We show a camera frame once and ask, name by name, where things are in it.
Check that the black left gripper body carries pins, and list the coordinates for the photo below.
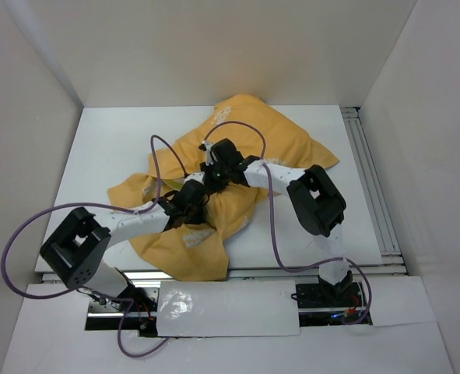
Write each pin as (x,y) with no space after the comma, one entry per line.
(194,214)

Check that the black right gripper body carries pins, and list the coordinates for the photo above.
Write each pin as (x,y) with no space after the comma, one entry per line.
(215,175)

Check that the Mickey Mouse pillowcase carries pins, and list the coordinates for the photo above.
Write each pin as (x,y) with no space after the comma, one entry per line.
(196,252)

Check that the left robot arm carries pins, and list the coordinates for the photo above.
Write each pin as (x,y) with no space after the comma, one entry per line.
(75,250)

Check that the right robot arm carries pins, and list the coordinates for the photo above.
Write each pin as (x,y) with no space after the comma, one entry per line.
(317,203)

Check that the white cover plate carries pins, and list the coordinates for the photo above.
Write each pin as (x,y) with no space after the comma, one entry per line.
(227,309)

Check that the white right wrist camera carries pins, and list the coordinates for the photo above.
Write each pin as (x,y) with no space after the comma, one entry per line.
(206,146)

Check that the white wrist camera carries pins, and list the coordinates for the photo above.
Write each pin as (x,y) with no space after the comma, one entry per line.
(198,177)
(206,146)

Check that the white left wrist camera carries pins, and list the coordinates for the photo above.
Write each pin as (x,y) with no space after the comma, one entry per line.
(198,177)

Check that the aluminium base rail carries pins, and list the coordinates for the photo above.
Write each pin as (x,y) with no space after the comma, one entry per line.
(384,269)

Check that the aluminium side rail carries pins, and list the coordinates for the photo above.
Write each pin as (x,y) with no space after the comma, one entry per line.
(391,255)

